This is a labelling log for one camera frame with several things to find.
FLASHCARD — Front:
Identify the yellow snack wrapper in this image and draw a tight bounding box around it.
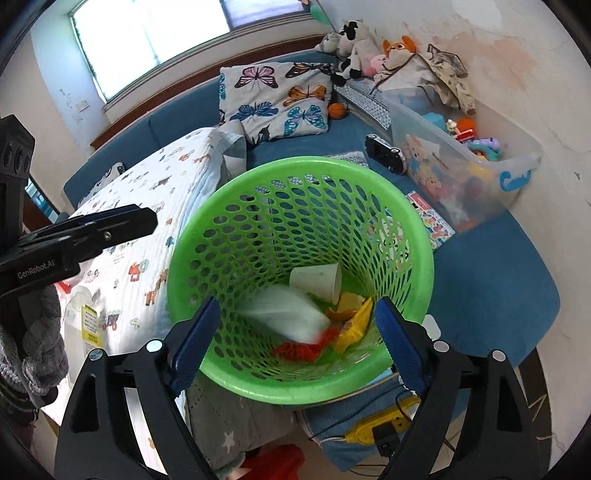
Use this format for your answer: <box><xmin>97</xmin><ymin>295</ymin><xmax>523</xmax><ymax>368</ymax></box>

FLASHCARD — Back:
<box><xmin>333</xmin><ymin>298</ymin><xmax>375</xmax><ymax>355</ymax></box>

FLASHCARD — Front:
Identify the red plastic object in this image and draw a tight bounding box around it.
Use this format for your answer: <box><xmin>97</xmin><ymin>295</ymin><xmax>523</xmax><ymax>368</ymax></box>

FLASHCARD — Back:
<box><xmin>240</xmin><ymin>444</ymin><xmax>305</xmax><ymax>480</ymax></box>

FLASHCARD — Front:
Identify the small printed pillow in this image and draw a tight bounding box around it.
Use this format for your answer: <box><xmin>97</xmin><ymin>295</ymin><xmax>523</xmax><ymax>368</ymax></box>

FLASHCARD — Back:
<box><xmin>78</xmin><ymin>161</ymin><xmax>126</xmax><ymax>206</ymax></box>

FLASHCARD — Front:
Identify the green plastic basket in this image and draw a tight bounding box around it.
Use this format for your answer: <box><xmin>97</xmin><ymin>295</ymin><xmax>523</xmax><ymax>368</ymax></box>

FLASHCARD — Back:
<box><xmin>166</xmin><ymin>156</ymin><xmax>435</xmax><ymax>406</ymax></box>

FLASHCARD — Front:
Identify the cow plush toy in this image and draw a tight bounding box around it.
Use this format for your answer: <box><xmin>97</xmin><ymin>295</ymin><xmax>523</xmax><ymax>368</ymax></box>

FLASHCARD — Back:
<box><xmin>335</xmin><ymin>19</ymin><xmax>377</xmax><ymax>86</ymax></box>

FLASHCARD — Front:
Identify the orange snack wrapper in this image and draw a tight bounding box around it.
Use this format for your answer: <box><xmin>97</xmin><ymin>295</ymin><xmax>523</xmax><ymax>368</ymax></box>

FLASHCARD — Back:
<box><xmin>325</xmin><ymin>292</ymin><xmax>368</xmax><ymax>324</ymax></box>

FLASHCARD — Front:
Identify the clear labelled plastic container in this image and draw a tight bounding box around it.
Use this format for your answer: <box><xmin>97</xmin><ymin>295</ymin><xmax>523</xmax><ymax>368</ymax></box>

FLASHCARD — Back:
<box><xmin>65</xmin><ymin>285</ymin><xmax>112</xmax><ymax>386</ymax></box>

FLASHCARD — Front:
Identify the white paper cup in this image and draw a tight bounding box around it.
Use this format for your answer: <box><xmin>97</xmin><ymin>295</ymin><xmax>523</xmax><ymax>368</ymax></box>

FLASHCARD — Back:
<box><xmin>289</xmin><ymin>264</ymin><xmax>343</xmax><ymax>305</ymax></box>

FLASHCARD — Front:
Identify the blue sofa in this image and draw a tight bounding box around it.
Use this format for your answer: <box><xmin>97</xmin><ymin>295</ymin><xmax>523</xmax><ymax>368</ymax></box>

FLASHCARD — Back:
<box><xmin>62</xmin><ymin>48</ymin><xmax>561</xmax><ymax>416</ymax></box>

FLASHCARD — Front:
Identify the window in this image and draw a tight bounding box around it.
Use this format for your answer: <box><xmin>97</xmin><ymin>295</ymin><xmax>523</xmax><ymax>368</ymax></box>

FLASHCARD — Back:
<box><xmin>69</xmin><ymin>0</ymin><xmax>319</xmax><ymax>104</ymax></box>

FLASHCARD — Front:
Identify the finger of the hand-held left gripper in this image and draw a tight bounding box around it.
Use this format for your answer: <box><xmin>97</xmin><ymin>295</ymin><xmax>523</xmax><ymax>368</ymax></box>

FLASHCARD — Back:
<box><xmin>28</xmin><ymin>206</ymin><xmax>158</xmax><ymax>263</ymax></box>

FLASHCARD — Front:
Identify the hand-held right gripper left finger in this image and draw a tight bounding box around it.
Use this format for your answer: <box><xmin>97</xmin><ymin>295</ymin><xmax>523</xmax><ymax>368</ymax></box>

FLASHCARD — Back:
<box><xmin>58</xmin><ymin>295</ymin><xmax>221</xmax><ymax>480</ymax></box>

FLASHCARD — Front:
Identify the white car print blanket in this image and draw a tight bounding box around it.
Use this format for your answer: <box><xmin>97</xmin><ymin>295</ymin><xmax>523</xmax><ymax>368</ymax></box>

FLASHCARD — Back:
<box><xmin>44</xmin><ymin>128</ymin><xmax>247</xmax><ymax>430</ymax></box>

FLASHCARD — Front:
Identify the pink plush toy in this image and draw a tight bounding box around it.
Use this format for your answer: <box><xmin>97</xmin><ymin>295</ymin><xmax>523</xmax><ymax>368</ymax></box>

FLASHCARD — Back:
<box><xmin>362</xmin><ymin>54</ymin><xmax>389</xmax><ymax>77</ymax></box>

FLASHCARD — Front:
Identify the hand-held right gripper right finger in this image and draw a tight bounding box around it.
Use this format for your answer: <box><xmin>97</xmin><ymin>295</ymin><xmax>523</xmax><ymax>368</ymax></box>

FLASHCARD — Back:
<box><xmin>374</xmin><ymin>296</ymin><xmax>539</xmax><ymax>480</ymax></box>

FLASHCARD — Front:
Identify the person's left forearm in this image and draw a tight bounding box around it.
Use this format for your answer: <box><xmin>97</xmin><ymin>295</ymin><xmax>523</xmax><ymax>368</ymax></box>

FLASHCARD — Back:
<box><xmin>0</xmin><ymin>281</ymin><xmax>70</xmax><ymax>423</ymax></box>

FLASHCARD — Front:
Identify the colourful sticker book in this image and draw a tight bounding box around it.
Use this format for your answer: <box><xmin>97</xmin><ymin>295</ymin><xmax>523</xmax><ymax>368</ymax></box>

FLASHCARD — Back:
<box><xmin>406</xmin><ymin>191</ymin><xmax>455</xmax><ymax>250</ymax></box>

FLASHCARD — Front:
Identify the grey star print cloth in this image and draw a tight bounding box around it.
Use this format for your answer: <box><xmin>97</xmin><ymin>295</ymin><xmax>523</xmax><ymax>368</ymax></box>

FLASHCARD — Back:
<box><xmin>187</xmin><ymin>374</ymin><xmax>301</xmax><ymax>467</ymax></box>

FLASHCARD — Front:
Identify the yellow power strip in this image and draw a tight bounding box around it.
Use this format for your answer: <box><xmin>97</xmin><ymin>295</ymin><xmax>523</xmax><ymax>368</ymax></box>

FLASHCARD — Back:
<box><xmin>344</xmin><ymin>397</ymin><xmax>423</xmax><ymax>444</ymax></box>

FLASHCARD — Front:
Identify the white plastic bag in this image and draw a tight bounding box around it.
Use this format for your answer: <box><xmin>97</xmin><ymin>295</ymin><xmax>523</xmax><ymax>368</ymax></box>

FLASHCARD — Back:
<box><xmin>245</xmin><ymin>285</ymin><xmax>329</xmax><ymax>346</ymax></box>

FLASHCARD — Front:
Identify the pinwheel toy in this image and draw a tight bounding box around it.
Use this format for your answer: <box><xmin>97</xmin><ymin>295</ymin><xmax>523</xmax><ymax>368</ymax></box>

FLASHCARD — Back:
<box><xmin>300</xmin><ymin>0</ymin><xmax>333</xmax><ymax>28</ymax></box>

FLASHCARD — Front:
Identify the red foam net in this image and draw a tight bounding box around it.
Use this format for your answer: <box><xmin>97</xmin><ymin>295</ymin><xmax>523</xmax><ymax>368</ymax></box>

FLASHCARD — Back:
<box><xmin>272</xmin><ymin>325</ymin><xmax>340</xmax><ymax>365</ymax></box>

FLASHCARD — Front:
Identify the beige printed garment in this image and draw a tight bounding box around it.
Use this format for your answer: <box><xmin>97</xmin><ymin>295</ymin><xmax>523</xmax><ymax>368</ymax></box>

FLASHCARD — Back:
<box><xmin>418</xmin><ymin>44</ymin><xmax>477</xmax><ymax>116</ymax></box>

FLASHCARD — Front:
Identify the orange fox plush toy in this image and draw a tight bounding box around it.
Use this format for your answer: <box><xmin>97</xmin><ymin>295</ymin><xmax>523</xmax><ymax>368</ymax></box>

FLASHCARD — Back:
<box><xmin>382</xmin><ymin>36</ymin><xmax>419</xmax><ymax>70</ymax></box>

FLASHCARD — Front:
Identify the clear plastic storage box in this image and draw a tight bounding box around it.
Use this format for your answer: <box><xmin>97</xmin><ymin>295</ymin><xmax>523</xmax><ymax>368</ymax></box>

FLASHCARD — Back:
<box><xmin>383</xmin><ymin>88</ymin><xmax>543</xmax><ymax>232</ymax></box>

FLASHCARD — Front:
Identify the butterfly print pillow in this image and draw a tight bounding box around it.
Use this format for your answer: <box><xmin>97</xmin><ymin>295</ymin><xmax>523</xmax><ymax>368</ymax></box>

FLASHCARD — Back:
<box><xmin>217</xmin><ymin>61</ymin><xmax>334</xmax><ymax>147</ymax></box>

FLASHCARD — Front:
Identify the grey plush toy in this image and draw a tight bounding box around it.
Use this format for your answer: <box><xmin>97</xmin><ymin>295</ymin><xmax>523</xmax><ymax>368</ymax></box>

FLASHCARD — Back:
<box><xmin>315</xmin><ymin>32</ymin><xmax>345</xmax><ymax>54</ymax></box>

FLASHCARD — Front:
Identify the grey patterned flat box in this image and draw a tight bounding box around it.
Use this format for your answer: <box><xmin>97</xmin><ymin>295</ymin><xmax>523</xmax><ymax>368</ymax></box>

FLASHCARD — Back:
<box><xmin>333</xmin><ymin>79</ymin><xmax>393</xmax><ymax>130</ymax></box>

